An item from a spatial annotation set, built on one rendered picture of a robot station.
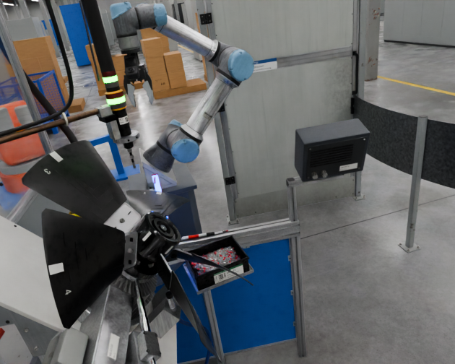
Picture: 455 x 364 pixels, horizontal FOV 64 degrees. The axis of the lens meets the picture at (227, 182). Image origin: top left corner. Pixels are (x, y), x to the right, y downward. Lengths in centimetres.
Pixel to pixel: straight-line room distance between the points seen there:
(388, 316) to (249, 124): 164
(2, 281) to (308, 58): 246
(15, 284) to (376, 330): 186
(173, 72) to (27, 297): 776
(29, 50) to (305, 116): 689
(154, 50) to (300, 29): 587
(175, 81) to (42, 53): 279
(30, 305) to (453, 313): 217
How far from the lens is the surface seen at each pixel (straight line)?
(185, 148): 156
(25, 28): 1148
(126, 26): 144
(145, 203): 124
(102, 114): 95
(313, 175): 147
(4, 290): 101
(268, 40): 282
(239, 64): 154
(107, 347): 88
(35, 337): 116
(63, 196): 102
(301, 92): 295
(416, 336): 235
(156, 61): 847
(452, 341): 239
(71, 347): 88
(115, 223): 102
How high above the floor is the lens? 174
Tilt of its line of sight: 26 degrees down
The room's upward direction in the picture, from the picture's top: 9 degrees counter-clockwise
